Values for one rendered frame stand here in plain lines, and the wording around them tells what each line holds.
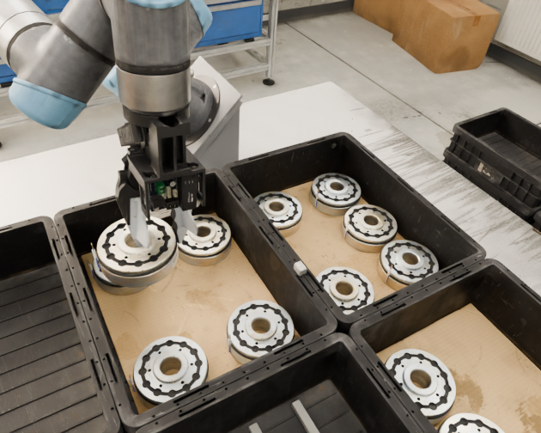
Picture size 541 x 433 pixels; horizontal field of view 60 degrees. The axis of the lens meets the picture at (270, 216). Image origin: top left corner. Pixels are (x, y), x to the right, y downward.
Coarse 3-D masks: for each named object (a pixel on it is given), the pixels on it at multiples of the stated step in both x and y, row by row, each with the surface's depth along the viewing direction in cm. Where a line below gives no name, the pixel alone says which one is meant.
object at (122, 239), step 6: (126, 234) 62; (150, 234) 62; (120, 240) 61; (126, 240) 62; (150, 240) 61; (120, 246) 60; (126, 246) 60; (150, 246) 61; (126, 252) 60; (132, 252) 60; (138, 252) 60; (144, 252) 60
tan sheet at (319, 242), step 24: (288, 192) 99; (312, 216) 94; (336, 216) 94; (288, 240) 89; (312, 240) 89; (336, 240) 90; (312, 264) 85; (336, 264) 85; (360, 264) 85; (384, 288) 82
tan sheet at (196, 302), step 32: (96, 288) 78; (160, 288) 78; (192, 288) 79; (224, 288) 79; (256, 288) 80; (128, 320) 74; (160, 320) 74; (192, 320) 74; (224, 320) 75; (128, 352) 70; (224, 352) 71; (128, 384) 66
